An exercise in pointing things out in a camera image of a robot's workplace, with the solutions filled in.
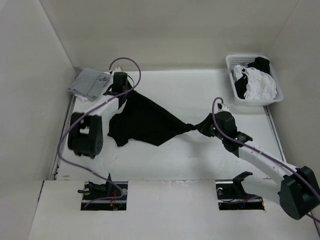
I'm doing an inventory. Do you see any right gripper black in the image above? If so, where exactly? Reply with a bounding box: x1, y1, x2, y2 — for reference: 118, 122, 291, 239
195, 112, 226, 141

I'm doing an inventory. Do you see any black tank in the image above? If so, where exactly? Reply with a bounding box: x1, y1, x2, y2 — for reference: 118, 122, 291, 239
107, 90, 196, 147
234, 56, 272, 99

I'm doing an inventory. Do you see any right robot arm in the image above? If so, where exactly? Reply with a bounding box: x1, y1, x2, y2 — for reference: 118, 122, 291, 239
195, 110, 320, 220

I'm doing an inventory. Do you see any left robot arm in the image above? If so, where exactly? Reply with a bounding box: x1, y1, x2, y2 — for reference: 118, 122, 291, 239
67, 72, 133, 159

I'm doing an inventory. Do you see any folded grey tank top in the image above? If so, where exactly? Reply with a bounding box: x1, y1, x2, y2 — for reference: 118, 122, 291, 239
68, 68, 111, 102

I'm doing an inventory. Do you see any folded white tank top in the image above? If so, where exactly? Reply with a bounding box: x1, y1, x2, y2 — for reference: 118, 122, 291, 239
75, 94, 89, 103

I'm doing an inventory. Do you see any white tank top in basket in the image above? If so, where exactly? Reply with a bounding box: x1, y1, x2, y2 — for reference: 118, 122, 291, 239
232, 64, 278, 101

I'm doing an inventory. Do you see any black tank top in basket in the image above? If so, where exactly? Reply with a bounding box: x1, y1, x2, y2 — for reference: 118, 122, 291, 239
234, 56, 272, 99

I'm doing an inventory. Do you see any white plastic laundry basket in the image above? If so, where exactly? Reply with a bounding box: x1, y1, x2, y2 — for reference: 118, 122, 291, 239
225, 53, 284, 107

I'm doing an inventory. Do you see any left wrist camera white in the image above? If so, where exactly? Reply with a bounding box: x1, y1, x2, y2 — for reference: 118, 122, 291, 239
109, 66, 123, 75

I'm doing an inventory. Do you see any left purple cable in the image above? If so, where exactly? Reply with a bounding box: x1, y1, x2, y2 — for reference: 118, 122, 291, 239
57, 57, 142, 210

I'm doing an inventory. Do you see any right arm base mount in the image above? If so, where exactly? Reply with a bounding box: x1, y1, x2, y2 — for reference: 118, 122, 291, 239
215, 171, 265, 211

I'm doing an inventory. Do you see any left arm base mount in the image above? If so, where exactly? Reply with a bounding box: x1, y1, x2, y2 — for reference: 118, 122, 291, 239
77, 181, 129, 212

